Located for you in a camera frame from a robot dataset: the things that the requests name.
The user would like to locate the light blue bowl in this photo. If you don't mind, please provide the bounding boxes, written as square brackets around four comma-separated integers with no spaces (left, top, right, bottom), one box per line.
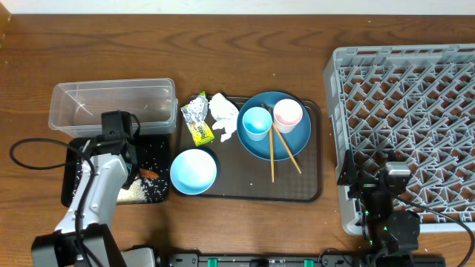
[170,149,217,195]

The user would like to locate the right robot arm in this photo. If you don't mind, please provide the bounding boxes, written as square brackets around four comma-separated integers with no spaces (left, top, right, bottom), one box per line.
[337,150,420,266]

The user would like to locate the left wooden chopstick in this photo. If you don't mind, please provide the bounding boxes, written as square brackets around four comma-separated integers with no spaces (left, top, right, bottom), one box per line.
[269,116,275,183]

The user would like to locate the dark blue plate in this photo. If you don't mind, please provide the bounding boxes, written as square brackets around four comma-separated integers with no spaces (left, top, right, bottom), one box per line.
[237,91,312,160]

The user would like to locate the grey dishwasher rack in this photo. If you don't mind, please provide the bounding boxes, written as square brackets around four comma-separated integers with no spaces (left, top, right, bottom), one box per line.
[324,44,474,233]

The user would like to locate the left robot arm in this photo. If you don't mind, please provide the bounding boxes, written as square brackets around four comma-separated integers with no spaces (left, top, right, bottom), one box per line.
[31,111,140,266]

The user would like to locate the wooden chopstick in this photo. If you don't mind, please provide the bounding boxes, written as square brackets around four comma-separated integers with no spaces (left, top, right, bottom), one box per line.
[269,116,275,183]
[261,104,302,174]

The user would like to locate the white pink cup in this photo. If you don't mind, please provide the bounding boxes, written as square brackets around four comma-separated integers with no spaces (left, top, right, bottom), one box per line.
[273,99,303,134]

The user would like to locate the foil snack wrapper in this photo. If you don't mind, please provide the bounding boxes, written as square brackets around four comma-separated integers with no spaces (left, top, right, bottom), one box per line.
[180,91,214,146]

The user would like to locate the white tissue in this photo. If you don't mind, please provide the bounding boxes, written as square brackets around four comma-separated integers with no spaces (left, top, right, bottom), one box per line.
[209,93,239,142]

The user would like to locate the brown serving tray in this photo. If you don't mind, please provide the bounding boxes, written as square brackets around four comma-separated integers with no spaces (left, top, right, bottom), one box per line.
[195,99,324,203]

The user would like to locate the white rice pile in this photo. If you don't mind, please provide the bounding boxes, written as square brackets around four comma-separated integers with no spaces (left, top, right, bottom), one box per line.
[72,140,168,205]

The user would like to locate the black waste tray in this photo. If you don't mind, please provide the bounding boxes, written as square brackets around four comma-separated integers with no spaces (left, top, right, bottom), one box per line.
[61,134,171,208]

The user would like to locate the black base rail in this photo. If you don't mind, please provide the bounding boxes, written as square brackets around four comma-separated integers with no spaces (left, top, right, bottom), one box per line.
[122,246,446,267]

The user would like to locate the clear plastic bin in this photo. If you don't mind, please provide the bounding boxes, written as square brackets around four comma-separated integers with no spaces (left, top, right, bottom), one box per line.
[48,78,178,138]

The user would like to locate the right wooden chopstick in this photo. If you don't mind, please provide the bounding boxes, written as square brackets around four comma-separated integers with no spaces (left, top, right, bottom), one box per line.
[261,104,302,174]

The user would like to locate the orange carrot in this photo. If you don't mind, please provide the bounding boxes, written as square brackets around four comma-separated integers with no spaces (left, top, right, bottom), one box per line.
[140,168,160,179]

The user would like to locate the light blue cup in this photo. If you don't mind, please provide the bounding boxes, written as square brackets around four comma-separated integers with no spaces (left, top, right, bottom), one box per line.
[242,107,272,141]

